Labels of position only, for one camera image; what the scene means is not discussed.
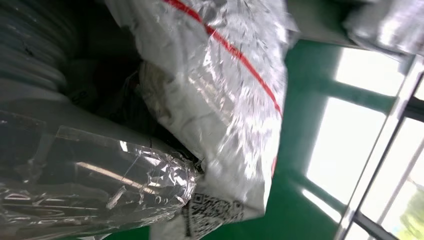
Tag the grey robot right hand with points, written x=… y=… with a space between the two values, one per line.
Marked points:
x=82 y=179

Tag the crumpled white parcel red print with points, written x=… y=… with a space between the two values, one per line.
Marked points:
x=391 y=26

